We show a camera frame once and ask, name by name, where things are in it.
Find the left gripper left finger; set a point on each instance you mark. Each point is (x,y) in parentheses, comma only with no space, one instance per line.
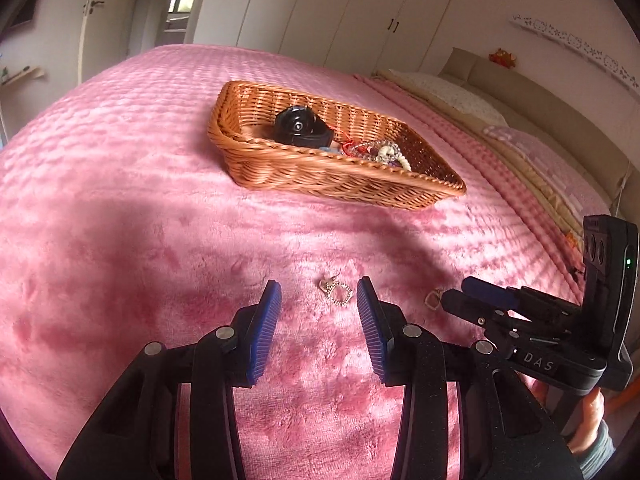
(132,433)

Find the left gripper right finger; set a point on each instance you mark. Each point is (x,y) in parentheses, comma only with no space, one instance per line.
(463,400)

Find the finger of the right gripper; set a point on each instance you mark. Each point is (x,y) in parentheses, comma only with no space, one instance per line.
(496,296)
(469,309)

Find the right hand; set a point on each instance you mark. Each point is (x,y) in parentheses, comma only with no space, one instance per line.
(587,430)

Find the silver rhinestone earring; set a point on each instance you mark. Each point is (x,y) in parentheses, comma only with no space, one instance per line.
(433,300)
(336,291)

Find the pink pillow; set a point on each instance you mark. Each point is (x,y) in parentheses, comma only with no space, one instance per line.
(580,197)

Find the cream round bangle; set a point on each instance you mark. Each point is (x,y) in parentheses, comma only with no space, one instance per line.
(390,154)

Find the white patterned pillow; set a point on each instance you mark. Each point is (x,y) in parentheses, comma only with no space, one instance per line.
(432,88)

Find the beige bed headboard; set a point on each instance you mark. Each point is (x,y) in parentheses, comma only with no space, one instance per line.
(533,109)

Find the pink fluffy blanket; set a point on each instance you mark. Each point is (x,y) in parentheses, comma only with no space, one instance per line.
(120,225)

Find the black wrist watch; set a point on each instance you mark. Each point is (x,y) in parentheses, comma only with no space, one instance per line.
(300,126)

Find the woven wicker basket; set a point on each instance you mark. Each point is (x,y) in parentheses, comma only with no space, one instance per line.
(241,127)

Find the white wardrobe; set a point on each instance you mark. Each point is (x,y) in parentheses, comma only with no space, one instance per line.
(352,36)

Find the white room door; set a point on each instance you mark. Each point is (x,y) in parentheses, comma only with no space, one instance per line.
(104,36)

